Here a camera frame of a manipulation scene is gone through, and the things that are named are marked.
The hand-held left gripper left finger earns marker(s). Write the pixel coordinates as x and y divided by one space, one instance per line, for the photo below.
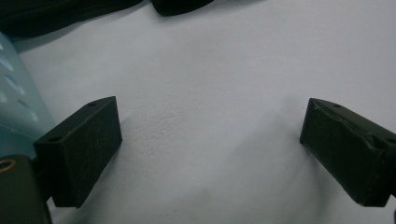
81 149

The white foam mat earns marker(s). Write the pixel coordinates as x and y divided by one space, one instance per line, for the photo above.
205 74

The black glove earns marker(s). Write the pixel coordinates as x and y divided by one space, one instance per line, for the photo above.
56 14
180 6

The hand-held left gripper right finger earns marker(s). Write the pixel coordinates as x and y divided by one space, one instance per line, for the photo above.
348 149

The light blue plastic basket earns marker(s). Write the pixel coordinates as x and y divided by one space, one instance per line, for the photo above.
18 102

